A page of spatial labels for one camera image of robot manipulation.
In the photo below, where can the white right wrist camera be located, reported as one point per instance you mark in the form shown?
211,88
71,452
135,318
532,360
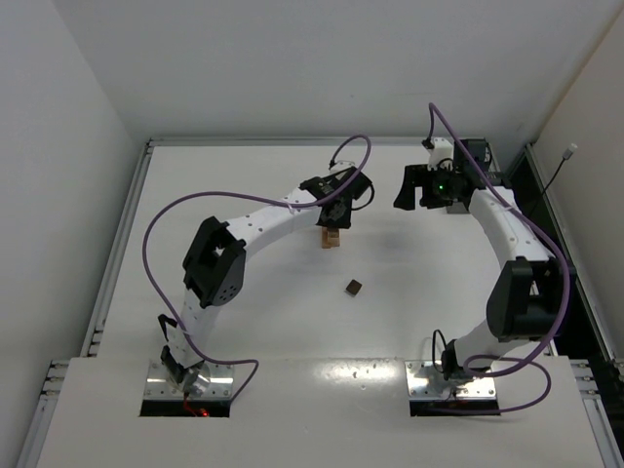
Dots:
440,153

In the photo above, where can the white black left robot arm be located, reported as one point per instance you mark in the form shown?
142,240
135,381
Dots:
214,265

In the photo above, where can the smoky transparent plastic container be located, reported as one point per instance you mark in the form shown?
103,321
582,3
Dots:
457,208

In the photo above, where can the long light wood block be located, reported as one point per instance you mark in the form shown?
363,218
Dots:
326,242
334,237

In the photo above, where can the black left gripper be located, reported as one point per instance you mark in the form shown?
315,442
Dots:
334,214

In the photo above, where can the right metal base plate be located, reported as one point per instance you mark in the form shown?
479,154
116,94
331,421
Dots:
427,385

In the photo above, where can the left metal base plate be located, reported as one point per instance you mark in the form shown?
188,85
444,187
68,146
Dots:
204,383

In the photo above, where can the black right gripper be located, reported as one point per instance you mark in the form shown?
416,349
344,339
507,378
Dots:
419,183

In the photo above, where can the metal base plate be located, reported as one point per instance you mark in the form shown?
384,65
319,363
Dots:
204,383
427,385

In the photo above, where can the dark wood block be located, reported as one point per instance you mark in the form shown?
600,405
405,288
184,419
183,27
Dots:
353,287

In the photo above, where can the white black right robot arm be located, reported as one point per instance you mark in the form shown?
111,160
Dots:
530,297

